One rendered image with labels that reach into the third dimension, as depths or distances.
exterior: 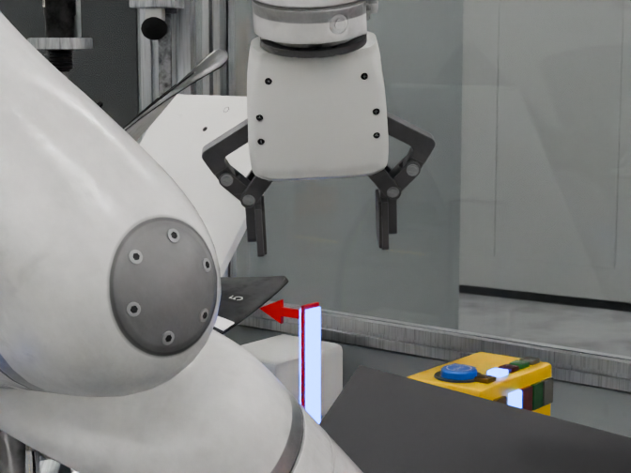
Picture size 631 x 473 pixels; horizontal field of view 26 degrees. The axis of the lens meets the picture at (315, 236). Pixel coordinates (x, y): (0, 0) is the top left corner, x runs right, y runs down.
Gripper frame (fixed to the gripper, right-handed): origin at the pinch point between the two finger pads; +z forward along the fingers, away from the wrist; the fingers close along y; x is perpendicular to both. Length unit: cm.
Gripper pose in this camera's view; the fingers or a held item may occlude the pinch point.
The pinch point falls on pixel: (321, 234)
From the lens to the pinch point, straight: 102.8
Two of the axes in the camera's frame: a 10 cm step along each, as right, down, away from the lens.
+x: 0.5, 4.2, -9.1
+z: 0.4, 9.1, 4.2
